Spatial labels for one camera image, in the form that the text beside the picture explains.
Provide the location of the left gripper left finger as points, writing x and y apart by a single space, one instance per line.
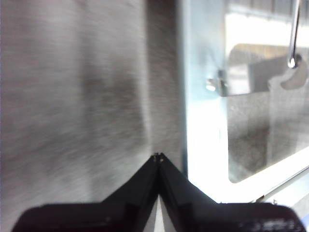
108 215

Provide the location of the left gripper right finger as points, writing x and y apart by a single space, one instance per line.
217 217

